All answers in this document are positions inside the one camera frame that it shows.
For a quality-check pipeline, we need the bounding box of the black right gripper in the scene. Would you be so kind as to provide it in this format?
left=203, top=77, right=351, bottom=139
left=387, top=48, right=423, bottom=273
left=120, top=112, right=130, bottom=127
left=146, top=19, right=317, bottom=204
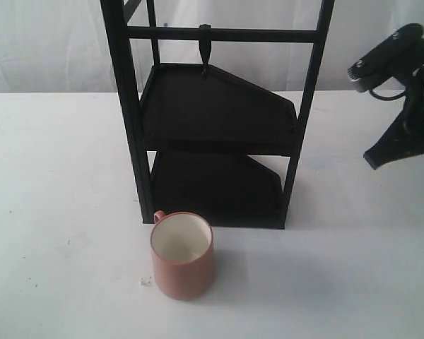
left=363, top=38, right=424, bottom=170

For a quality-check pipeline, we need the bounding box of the terracotta ceramic mug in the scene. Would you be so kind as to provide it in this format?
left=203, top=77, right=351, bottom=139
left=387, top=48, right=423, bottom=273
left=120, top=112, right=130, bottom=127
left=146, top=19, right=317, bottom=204
left=150, top=210, right=216, bottom=301

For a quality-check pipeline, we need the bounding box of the black metal shelf rack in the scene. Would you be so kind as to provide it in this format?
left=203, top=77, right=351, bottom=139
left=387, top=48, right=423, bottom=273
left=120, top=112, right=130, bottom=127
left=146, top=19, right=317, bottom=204
left=101, top=1, right=334, bottom=230

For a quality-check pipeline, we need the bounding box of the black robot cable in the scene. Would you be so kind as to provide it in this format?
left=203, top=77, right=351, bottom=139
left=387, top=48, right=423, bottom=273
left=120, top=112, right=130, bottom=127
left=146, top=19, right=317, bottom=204
left=369, top=88, right=407, bottom=102

